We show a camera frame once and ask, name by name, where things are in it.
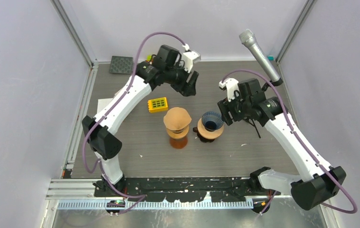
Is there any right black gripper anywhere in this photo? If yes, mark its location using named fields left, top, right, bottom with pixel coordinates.
left=218, top=89, right=251, bottom=125

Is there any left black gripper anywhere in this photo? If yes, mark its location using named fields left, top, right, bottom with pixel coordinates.
left=165, top=60, right=199, bottom=97

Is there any blue dripper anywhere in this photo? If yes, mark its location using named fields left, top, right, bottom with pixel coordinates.
left=201, top=111, right=224, bottom=132

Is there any wooden ring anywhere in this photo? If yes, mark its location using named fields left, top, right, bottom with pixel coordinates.
left=197, top=119, right=225, bottom=140

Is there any brown glass dripper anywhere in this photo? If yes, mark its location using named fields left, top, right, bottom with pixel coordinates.
left=193, top=127, right=215, bottom=143

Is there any wooden ring holder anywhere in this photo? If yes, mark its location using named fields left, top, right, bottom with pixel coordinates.
left=166, top=126, right=189, bottom=140

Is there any amber glass carafe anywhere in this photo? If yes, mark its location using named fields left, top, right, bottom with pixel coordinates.
left=169, top=136, right=188, bottom=149

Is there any coffee filter box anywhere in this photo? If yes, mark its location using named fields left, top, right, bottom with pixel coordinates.
left=96, top=90, right=120, bottom=113

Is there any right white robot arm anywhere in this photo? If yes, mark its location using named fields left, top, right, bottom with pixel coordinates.
left=218, top=78, right=346, bottom=210

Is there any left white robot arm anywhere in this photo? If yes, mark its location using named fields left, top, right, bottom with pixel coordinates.
left=82, top=45, right=200, bottom=197

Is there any yellow green window block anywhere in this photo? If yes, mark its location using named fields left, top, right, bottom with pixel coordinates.
left=148, top=97, right=169, bottom=113

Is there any small toy train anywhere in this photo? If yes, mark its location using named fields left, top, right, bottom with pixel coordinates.
left=146, top=55, right=154, bottom=62

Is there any dark grey baseplate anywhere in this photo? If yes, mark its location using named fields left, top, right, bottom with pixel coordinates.
left=109, top=56, right=133, bottom=75

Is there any silver microphone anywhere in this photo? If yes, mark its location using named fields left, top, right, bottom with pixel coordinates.
left=239, top=29, right=283, bottom=85

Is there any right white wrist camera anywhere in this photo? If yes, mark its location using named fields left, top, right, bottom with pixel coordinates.
left=218, top=78, right=239, bottom=101

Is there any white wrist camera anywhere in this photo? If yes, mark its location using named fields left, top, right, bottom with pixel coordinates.
left=181, top=50, right=201, bottom=73
left=218, top=78, right=239, bottom=101

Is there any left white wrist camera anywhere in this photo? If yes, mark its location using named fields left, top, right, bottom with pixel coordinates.
left=181, top=50, right=201, bottom=73

